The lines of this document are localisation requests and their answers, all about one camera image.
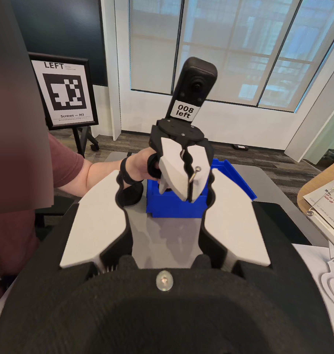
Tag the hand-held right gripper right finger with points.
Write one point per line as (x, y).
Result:
(236, 221)

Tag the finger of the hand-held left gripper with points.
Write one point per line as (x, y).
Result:
(171, 166)
(200, 156)

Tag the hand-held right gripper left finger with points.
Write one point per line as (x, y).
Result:
(97, 221)

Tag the blue divided plastic bin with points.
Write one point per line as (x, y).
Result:
(169, 207)

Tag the person's left forearm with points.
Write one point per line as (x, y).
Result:
(100, 177)

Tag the black flat remote device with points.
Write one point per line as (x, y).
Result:
(241, 147)

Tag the black wrist band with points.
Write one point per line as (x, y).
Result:
(122, 171)

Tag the person in maroon shirt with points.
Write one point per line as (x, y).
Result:
(67, 166)

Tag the black easel stand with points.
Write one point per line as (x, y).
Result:
(80, 141)

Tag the white document stand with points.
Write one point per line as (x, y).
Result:
(319, 262)

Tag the instruction board on stand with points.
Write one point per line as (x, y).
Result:
(321, 178)

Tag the large paned window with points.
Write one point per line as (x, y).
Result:
(225, 41)

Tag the printed instruction sheet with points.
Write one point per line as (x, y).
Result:
(332, 199)

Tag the black framed marker sign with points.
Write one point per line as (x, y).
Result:
(64, 91)

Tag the large black wall screen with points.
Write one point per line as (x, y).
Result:
(67, 27)

